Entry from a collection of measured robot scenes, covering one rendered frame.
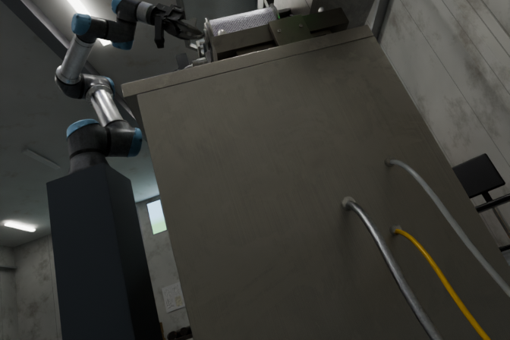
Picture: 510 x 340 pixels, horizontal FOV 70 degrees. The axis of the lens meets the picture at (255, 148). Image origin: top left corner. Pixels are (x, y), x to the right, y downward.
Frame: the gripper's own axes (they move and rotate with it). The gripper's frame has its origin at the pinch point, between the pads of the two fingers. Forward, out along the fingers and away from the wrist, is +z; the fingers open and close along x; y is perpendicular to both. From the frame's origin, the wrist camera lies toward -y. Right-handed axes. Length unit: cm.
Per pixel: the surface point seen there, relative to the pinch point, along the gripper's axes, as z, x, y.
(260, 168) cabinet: 43, -31, -52
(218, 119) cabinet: 30, -31, -45
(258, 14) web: 18.5, -5.6, 13.1
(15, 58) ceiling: -429, 379, 135
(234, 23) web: 12.1, -5.6, 5.7
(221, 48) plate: 20.1, -25.2, -21.0
